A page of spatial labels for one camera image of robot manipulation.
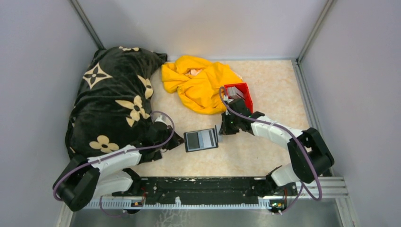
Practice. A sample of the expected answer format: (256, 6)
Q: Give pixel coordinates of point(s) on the yellow jacket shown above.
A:
(197, 82)

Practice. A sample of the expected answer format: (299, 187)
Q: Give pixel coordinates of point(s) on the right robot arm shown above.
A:
(309, 154)

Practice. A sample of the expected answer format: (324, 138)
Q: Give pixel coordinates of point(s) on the red plastic bin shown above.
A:
(243, 87)

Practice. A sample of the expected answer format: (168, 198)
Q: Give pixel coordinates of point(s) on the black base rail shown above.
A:
(205, 190)

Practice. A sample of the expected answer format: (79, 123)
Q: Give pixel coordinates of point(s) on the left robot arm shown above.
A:
(102, 157)

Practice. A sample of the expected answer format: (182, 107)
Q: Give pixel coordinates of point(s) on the black floral blanket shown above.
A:
(113, 104)

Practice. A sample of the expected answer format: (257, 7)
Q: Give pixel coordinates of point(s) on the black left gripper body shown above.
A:
(168, 133)

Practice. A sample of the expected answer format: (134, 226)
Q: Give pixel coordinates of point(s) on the silver grey credit card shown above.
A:
(207, 139)

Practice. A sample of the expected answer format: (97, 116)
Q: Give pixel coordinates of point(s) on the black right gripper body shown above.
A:
(230, 126)

